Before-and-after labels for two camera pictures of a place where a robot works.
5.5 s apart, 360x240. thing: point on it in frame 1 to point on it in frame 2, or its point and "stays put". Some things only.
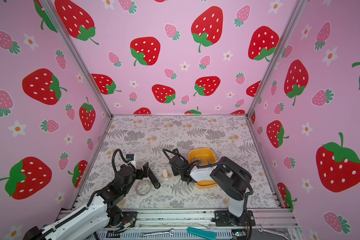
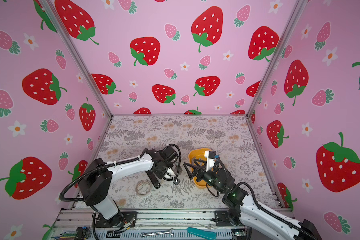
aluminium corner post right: [297, 13] stays put
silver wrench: [142, 234] stays put
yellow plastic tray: [203, 156] stays put
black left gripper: [141, 175] to [160, 173]
